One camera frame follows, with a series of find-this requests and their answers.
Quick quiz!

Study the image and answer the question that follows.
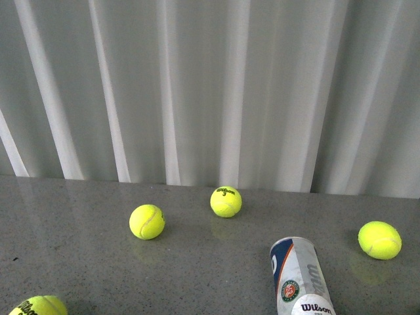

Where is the Wilson tennis ball can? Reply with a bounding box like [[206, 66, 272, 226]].
[[270, 237, 336, 314]]

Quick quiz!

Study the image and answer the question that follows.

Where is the yellow tennis ball, seam showing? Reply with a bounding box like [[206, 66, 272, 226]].
[[129, 204, 165, 240]]

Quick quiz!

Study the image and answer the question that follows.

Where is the yellow tennis ball right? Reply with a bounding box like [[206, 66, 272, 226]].
[[358, 221, 402, 260]]

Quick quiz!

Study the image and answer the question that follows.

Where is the yellow Wilson 3 ball back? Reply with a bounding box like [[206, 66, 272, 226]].
[[210, 186, 242, 218]]

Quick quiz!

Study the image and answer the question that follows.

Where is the yellow wilson 3 ball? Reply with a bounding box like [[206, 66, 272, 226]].
[[210, 186, 242, 218], [9, 295, 68, 315]]

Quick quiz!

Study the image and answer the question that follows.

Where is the white pleated curtain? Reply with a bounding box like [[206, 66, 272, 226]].
[[1, 1, 419, 198]]

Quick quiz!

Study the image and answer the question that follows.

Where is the yellow Wilson 3 ball front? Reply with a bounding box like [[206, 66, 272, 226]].
[[9, 295, 68, 315]]

